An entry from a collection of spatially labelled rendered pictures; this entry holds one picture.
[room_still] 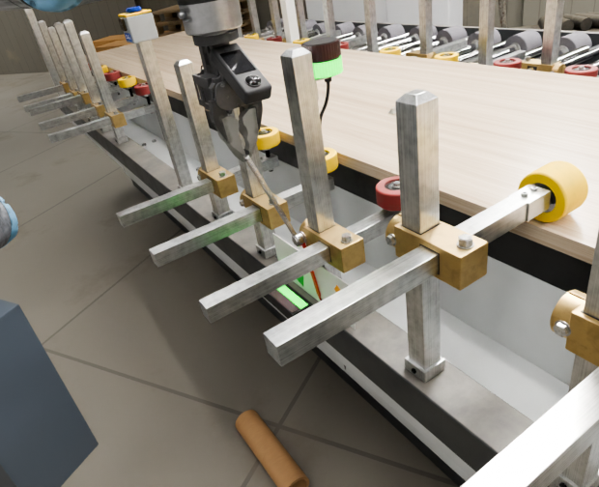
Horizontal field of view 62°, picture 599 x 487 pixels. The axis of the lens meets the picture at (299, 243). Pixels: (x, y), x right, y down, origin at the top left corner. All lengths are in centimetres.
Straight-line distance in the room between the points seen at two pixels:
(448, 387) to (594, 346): 32
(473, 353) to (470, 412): 22
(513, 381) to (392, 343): 22
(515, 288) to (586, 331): 38
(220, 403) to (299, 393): 27
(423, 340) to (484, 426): 14
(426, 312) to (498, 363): 27
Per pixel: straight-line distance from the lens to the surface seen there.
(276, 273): 82
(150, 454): 179
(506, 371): 97
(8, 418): 164
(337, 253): 84
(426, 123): 61
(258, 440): 160
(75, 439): 182
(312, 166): 83
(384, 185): 94
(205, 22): 80
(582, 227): 83
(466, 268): 63
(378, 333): 91
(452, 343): 101
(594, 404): 49
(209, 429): 177
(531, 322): 94
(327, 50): 80
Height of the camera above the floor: 132
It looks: 31 degrees down
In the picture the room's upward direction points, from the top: 10 degrees counter-clockwise
